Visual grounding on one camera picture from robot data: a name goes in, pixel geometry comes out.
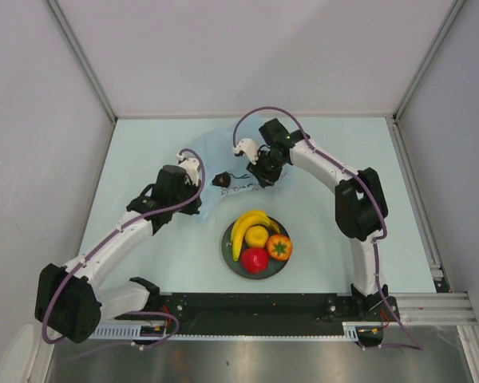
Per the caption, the purple cable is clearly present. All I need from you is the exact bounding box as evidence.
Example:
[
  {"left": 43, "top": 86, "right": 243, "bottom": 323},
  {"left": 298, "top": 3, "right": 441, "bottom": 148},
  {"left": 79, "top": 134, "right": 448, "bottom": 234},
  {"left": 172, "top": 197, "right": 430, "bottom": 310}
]
[
  {"left": 232, "top": 105, "right": 423, "bottom": 351},
  {"left": 42, "top": 148, "right": 207, "bottom": 354}
]

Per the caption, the orange fake persimmon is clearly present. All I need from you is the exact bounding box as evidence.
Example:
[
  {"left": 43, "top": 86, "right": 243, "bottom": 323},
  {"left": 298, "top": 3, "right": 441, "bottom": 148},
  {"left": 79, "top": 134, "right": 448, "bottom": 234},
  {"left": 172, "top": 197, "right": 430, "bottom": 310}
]
[{"left": 265, "top": 234, "right": 293, "bottom": 262}]

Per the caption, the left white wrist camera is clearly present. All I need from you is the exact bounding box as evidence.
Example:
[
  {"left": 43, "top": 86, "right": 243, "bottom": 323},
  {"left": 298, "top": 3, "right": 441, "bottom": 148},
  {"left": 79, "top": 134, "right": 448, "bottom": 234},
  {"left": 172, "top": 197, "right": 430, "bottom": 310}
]
[{"left": 176, "top": 154, "right": 200, "bottom": 186}]

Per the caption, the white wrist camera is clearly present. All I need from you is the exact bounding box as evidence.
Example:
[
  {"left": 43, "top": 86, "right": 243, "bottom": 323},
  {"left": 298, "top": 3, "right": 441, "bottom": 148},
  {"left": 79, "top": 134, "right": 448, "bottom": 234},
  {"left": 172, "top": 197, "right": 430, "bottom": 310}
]
[
  {"left": 232, "top": 138, "right": 259, "bottom": 164},
  {"left": 176, "top": 154, "right": 200, "bottom": 186}
]

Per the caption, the light blue plastic bag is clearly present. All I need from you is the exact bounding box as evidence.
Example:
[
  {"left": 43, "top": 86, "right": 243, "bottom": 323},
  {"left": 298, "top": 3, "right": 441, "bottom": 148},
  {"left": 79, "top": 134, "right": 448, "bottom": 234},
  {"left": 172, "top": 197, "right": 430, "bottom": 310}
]
[{"left": 182, "top": 118, "right": 294, "bottom": 221}]

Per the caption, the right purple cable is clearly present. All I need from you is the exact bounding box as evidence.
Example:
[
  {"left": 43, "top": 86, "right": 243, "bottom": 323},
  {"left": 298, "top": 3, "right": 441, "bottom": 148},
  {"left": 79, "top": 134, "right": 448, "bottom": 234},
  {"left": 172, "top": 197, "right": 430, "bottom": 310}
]
[{"left": 232, "top": 105, "right": 423, "bottom": 351}]

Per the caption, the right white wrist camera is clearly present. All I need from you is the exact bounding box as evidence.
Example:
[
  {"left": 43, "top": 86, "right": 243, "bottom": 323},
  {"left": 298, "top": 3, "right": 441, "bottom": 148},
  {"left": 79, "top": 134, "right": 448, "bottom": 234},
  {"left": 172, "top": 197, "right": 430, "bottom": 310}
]
[{"left": 232, "top": 138, "right": 259, "bottom": 164}]

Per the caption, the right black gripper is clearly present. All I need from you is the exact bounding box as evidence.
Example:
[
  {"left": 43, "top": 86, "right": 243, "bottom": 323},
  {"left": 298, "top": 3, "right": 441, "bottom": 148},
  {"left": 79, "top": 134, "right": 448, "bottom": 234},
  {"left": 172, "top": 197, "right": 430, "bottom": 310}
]
[{"left": 247, "top": 149, "right": 287, "bottom": 188}]

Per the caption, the dark fake fruit green top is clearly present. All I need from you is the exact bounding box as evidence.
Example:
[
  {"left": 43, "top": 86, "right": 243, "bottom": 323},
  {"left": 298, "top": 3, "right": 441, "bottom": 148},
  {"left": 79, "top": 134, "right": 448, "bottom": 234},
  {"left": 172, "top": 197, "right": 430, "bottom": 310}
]
[{"left": 212, "top": 172, "right": 232, "bottom": 188}]

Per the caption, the yellow fake banana bunch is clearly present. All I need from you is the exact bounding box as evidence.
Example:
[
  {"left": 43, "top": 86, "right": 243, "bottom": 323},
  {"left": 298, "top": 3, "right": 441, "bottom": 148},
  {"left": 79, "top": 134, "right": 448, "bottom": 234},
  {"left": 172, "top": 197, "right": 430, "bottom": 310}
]
[{"left": 230, "top": 210, "right": 280, "bottom": 262}]

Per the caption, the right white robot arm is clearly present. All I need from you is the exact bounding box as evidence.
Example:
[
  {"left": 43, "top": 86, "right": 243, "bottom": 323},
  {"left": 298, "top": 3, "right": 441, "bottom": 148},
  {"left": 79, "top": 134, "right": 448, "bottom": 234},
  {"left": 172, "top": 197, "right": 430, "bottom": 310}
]
[{"left": 232, "top": 119, "right": 388, "bottom": 320}]

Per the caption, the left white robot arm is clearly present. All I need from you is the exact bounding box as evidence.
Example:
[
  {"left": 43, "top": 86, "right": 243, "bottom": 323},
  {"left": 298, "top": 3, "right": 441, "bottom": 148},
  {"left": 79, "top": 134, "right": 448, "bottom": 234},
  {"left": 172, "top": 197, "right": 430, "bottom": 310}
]
[{"left": 34, "top": 158, "right": 205, "bottom": 345}]

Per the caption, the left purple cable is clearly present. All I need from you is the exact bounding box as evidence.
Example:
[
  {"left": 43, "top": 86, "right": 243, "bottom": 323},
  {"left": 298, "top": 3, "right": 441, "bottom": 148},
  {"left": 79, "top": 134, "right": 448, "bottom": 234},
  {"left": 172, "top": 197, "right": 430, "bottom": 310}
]
[{"left": 42, "top": 148, "right": 207, "bottom": 354}]

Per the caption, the aluminium frame rail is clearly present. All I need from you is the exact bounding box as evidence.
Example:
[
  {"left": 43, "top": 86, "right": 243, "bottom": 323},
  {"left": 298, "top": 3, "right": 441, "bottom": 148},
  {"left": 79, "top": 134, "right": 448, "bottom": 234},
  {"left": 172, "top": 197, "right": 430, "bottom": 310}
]
[{"left": 394, "top": 293, "right": 477, "bottom": 326}]

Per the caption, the dark blue ceramic plate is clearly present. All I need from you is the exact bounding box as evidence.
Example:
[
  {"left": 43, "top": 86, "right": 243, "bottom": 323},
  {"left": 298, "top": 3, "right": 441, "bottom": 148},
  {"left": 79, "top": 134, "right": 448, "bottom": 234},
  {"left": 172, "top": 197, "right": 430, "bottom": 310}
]
[{"left": 220, "top": 221, "right": 294, "bottom": 280}]

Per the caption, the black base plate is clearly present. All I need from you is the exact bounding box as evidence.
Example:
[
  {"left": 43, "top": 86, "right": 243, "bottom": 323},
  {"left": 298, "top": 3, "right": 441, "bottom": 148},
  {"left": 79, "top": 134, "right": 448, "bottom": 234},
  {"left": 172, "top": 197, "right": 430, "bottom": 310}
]
[{"left": 142, "top": 293, "right": 398, "bottom": 337}]

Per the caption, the white slotted cable duct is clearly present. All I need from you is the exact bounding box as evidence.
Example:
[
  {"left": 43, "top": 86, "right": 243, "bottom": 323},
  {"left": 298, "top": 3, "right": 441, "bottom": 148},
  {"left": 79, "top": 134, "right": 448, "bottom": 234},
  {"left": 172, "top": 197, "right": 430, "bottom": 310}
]
[{"left": 89, "top": 322, "right": 172, "bottom": 338}]

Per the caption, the red fake apple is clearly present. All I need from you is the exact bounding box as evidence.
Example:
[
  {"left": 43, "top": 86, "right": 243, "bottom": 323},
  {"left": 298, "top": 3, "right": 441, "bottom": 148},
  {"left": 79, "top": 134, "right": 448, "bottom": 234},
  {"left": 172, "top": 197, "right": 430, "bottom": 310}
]
[{"left": 240, "top": 248, "right": 270, "bottom": 274}]

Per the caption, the yellow fake lemon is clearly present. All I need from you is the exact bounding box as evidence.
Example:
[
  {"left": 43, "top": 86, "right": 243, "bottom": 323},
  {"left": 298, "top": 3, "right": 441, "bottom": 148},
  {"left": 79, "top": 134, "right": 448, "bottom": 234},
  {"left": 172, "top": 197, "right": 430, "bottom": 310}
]
[{"left": 244, "top": 226, "right": 270, "bottom": 248}]

